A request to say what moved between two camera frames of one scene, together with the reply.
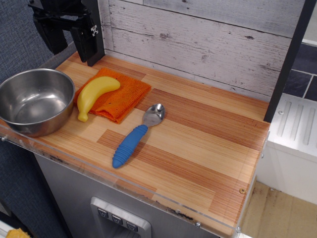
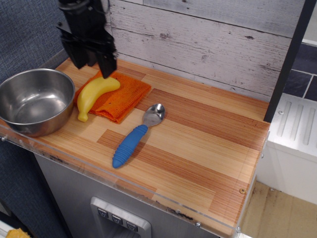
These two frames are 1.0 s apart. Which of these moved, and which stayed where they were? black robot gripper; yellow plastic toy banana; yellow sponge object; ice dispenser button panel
Moved: black robot gripper
Stayed: ice dispenser button panel; yellow sponge object; yellow plastic toy banana
